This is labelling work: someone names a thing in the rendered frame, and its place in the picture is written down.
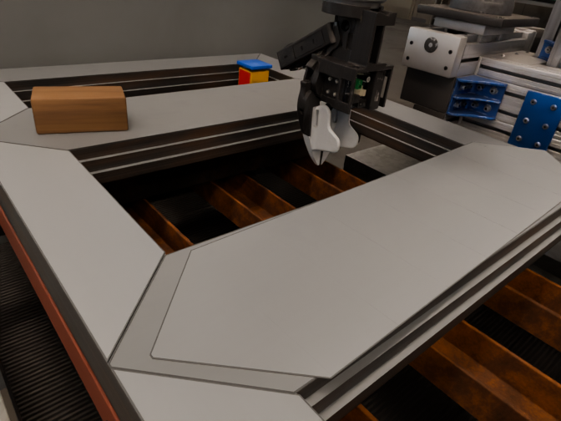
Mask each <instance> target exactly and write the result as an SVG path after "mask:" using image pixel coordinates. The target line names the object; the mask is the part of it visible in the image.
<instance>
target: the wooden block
mask: <svg viewBox="0 0 561 421"><path fill-rule="evenodd" d="M30 101H31V105H32V110H33V118H34V123H35V127H36V132H37V133H38V134H61V133H79V132H99V131H118V130H128V129H129V125H128V114H127V103H126V98H125V95H124V91H123V89H122V87H121V86H53V87H33V91H32V95H31V100H30Z"/></svg>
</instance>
